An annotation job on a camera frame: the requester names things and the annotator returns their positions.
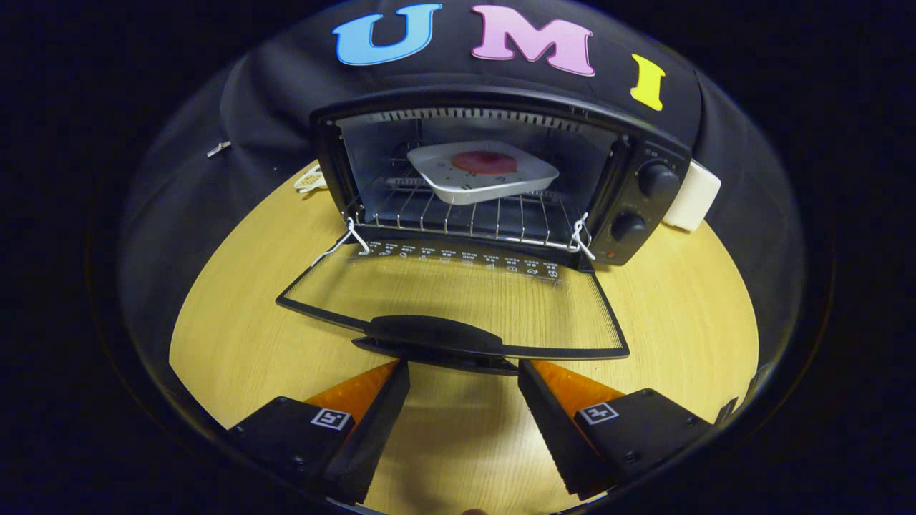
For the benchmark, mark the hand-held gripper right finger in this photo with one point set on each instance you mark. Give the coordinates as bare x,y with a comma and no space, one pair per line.
551,429

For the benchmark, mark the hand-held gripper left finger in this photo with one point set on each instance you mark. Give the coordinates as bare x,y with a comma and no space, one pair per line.
376,429

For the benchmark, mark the black toaster oven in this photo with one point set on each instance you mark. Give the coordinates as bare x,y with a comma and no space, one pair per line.
644,207

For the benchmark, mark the white square plate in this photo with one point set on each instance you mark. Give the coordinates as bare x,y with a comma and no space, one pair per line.
486,187

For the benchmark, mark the pink ham slice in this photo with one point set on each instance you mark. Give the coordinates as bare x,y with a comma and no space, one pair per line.
484,162

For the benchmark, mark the white pop-up toaster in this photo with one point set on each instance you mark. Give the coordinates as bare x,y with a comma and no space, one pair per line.
695,200

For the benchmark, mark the white clip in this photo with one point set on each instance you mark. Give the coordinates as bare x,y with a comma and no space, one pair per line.
218,149

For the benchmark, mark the black backdrop cloth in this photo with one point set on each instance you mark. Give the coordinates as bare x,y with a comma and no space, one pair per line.
272,114

